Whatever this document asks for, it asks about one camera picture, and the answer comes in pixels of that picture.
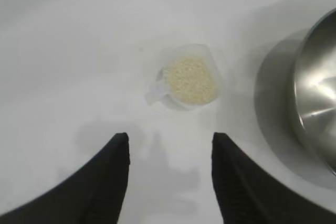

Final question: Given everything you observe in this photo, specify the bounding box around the white uncooked rice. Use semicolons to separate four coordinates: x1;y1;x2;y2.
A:
164;56;218;103

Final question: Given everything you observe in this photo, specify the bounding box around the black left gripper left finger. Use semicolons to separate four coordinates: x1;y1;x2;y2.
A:
0;132;131;224

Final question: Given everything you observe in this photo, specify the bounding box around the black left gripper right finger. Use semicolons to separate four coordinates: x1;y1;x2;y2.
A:
211;132;336;224

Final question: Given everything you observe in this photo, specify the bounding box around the clear plastic measuring cup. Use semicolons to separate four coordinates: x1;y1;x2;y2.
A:
143;42;224;112

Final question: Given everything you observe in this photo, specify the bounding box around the stainless steel mixing bowl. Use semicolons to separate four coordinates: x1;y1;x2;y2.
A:
254;8;336;190

